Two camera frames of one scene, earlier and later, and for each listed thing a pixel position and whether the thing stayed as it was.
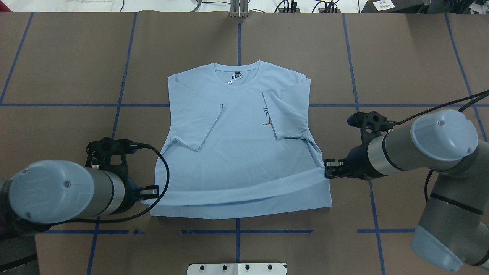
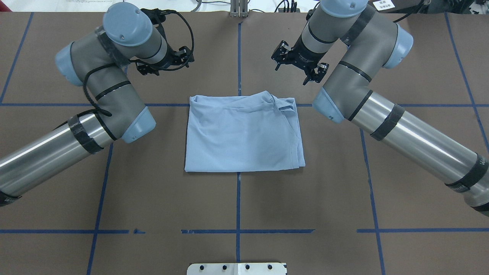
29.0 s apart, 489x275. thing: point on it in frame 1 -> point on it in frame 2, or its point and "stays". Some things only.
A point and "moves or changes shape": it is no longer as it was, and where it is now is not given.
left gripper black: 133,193 -> 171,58
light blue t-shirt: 240,146 moves or changes shape
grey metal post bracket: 239,8 stays
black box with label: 396,6 stays
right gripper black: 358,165 -> 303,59
